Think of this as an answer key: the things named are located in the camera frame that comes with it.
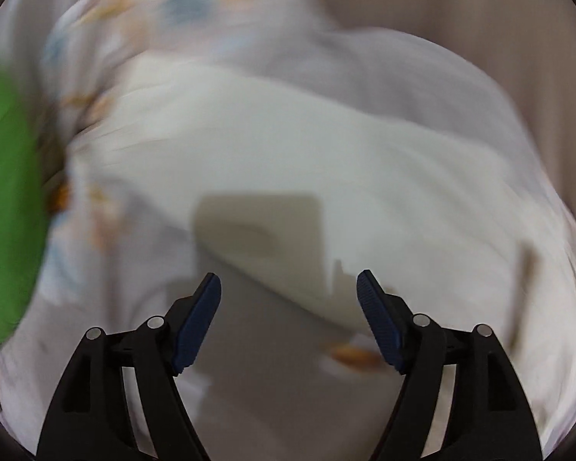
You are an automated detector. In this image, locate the printed fleece blanket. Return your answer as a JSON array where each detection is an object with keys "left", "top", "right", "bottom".
[{"left": 0, "top": 0, "right": 576, "bottom": 457}]

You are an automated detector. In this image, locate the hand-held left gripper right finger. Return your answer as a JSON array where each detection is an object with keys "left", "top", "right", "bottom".
[{"left": 356, "top": 269, "right": 543, "bottom": 461}]

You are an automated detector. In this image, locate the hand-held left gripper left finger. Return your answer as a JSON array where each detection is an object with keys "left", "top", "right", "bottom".
[{"left": 36, "top": 272, "right": 222, "bottom": 461}]

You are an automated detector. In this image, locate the green cloth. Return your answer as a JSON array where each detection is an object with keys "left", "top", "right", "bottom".
[{"left": 0, "top": 50, "right": 50, "bottom": 362}]

